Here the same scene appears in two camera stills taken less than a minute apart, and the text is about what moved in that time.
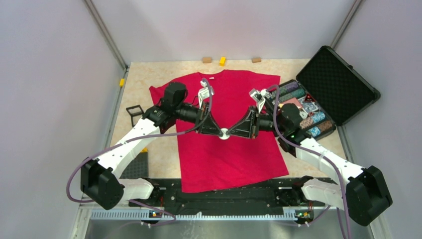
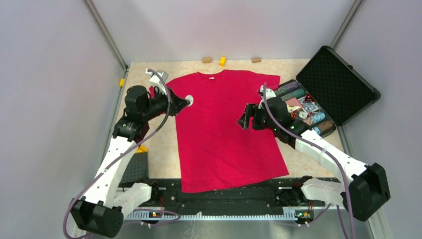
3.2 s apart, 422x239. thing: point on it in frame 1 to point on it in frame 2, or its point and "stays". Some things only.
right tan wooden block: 256,59 stays
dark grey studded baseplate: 138,169 stays
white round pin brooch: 225,136 to 190,98
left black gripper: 210,127 to 176,103
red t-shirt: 207,160 stays
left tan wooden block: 207,59 stays
